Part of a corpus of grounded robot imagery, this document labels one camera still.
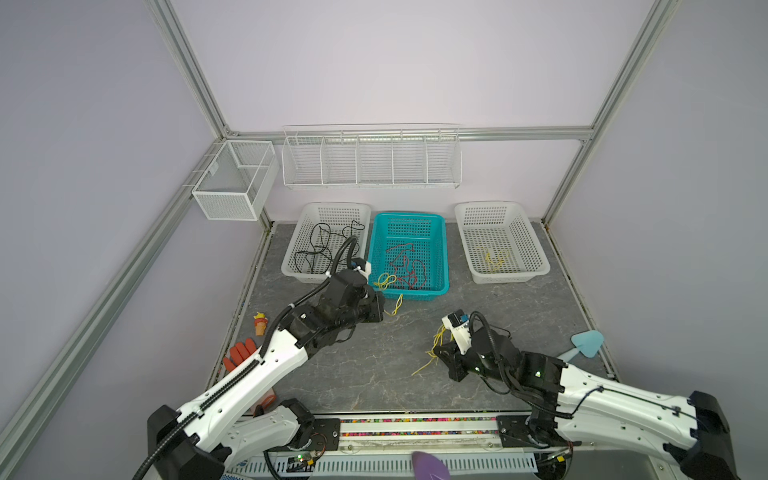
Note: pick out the white plastic basket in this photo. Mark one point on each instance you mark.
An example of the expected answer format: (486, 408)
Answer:
(499, 242)
(321, 230)

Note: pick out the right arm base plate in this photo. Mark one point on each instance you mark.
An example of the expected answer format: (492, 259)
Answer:
(529, 431)

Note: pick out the white wire wall shelf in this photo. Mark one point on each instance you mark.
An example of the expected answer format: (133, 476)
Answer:
(370, 156)

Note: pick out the teal plastic basket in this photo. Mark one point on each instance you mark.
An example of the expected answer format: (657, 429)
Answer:
(409, 256)

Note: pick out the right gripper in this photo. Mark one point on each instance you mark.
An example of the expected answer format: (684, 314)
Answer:
(453, 362)

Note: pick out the right white plastic basket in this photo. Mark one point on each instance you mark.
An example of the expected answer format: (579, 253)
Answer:
(499, 242)

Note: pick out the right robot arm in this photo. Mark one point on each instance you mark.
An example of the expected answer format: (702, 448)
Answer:
(570, 406)

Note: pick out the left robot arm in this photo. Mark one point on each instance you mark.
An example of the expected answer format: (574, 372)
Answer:
(206, 436)

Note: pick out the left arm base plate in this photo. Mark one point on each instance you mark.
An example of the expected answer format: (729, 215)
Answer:
(322, 434)

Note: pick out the purple object at front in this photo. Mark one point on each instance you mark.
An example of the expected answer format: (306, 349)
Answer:
(428, 467)

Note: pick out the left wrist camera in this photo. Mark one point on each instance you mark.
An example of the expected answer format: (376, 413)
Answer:
(361, 266)

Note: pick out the red rubber glove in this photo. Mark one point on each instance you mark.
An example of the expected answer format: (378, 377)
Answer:
(238, 353)

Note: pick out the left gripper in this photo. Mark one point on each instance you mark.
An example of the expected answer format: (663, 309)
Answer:
(375, 301)

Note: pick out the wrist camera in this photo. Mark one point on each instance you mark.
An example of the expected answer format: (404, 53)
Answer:
(457, 323)
(361, 266)

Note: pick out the white mesh wall box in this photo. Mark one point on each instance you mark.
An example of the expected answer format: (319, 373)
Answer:
(237, 181)

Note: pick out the light blue plastic scraper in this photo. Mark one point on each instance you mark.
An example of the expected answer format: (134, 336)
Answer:
(586, 344)

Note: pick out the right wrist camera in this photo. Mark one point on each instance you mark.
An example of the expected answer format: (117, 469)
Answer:
(457, 323)

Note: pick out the left white plastic basket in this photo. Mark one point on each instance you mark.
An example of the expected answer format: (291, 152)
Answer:
(321, 230)

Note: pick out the ice cream cone toy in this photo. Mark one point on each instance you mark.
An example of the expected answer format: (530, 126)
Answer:
(260, 323)

